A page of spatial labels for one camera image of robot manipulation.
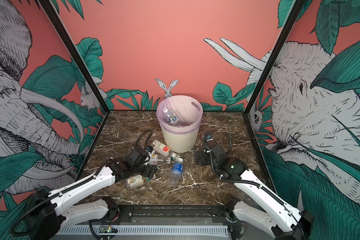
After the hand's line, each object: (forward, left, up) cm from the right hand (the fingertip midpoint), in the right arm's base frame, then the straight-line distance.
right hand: (201, 150), depth 74 cm
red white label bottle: (+8, +21, -16) cm, 28 cm away
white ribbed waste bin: (+9, +11, -8) cm, 16 cm away
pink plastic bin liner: (+30, +6, -2) cm, 31 cm away
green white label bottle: (+23, +18, 0) cm, 29 cm away
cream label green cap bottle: (-11, +35, -16) cm, 40 cm away
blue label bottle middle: (-4, +13, -16) cm, 21 cm away
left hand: (-3, +28, -11) cm, 30 cm away
